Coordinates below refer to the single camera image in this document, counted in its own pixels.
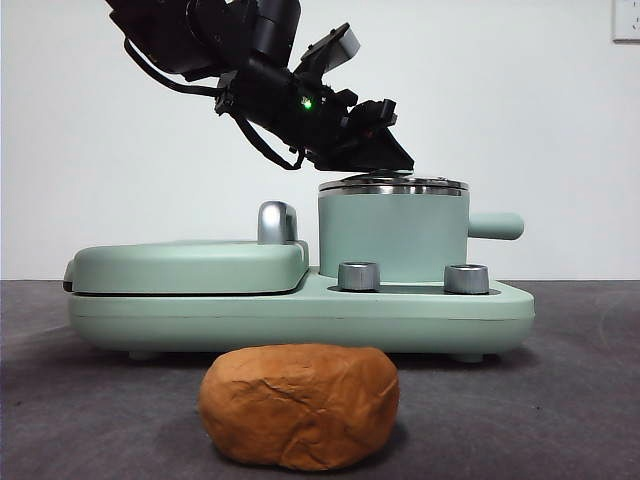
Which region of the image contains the silver control knob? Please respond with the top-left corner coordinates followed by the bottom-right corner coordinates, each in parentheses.
top-left (443, 263), bottom-right (490, 295)
top-left (337, 260), bottom-right (380, 292)

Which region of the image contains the pale grey left wrist camera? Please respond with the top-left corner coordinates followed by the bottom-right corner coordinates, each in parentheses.
top-left (305, 22), bottom-right (362, 72)

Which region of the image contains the glass lid with green knob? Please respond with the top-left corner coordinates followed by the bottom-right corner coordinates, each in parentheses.
top-left (319, 168), bottom-right (464, 196)

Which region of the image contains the mint green steamer pot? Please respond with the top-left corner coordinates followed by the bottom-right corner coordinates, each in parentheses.
top-left (317, 185), bottom-right (526, 285)

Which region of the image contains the white wall socket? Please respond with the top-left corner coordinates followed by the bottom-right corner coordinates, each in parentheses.
top-left (612, 0), bottom-right (640, 43)

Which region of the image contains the silver grill cover handle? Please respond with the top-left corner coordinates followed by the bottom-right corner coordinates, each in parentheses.
top-left (257, 200), bottom-right (300, 246)

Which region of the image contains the mint green breakfast machine base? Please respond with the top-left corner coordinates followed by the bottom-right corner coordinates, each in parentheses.
top-left (67, 266), bottom-right (536, 362)

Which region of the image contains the mint green hinged grill cover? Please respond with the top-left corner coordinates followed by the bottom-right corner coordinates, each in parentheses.
top-left (62, 238), bottom-right (311, 297)

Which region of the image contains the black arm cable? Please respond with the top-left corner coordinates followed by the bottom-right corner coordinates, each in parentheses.
top-left (122, 38), bottom-right (226, 96)
top-left (232, 113), bottom-right (307, 171)

